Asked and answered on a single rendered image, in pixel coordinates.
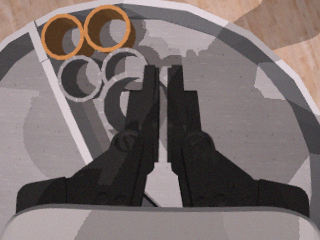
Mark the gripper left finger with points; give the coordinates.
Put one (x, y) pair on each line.
(111, 178)

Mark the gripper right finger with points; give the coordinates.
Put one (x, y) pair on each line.
(206, 176)

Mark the grey metal ring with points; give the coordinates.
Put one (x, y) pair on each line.
(110, 62)
(109, 101)
(67, 78)

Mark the bronze bushing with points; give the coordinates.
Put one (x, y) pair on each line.
(96, 20)
(53, 33)

